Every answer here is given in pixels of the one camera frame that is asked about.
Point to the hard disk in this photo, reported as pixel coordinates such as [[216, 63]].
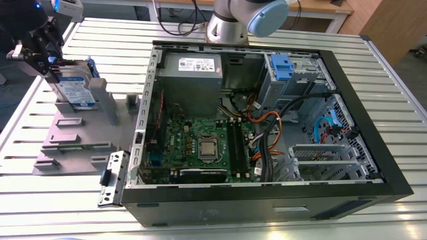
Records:
[[76, 90]]

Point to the green RAM stick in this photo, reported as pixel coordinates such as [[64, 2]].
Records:
[[85, 147]]

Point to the green motherboard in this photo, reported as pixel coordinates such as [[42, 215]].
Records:
[[181, 130]]

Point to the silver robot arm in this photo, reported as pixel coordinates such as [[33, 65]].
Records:
[[228, 30]]

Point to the black open PC case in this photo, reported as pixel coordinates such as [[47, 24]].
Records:
[[234, 205]]

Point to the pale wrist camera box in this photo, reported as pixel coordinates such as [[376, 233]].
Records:
[[69, 8]]

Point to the metal drive cage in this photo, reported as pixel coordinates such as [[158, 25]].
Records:
[[294, 87]]

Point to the CPU socket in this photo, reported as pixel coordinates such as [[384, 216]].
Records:
[[209, 137]]

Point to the black graphics card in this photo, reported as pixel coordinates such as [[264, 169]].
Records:
[[201, 176]]

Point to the grey power supply unit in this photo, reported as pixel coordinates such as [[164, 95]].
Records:
[[188, 92]]

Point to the metal disk bay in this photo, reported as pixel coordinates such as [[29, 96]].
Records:
[[321, 162]]

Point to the blue plastic drive latch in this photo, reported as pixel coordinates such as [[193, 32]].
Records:
[[282, 65]]

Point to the metal card retainer bracket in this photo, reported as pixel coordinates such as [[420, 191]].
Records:
[[117, 175]]

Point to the blue expansion slot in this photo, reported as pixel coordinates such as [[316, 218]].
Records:
[[156, 160]]

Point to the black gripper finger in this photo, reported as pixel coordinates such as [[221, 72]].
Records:
[[37, 55], [54, 37]]

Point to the wooden cabinet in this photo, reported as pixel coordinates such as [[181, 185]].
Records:
[[390, 25]]

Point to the grey parts rack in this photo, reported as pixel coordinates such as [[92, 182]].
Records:
[[84, 160]]

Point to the black RAM slot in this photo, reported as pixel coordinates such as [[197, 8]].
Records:
[[244, 147], [234, 147]]

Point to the silver CPU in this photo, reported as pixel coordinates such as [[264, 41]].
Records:
[[209, 149]]

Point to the wooden top desk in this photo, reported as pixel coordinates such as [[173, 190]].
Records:
[[334, 7]]

